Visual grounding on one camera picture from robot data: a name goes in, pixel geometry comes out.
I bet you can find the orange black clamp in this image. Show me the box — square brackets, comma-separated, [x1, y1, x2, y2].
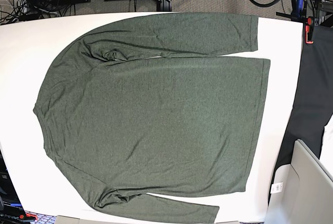
[305, 17, 314, 44]

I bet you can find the green long-sleeve shirt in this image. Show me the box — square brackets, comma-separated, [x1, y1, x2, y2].
[33, 13, 270, 223]

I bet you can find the orange black box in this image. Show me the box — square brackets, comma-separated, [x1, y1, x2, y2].
[1, 154, 38, 223]

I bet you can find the blue handled tool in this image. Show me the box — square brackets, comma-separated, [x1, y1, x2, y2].
[296, 0, 304, 15]

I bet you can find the beige plastic bin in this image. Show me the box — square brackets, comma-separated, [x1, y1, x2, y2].
[264, 139, 332, 223]

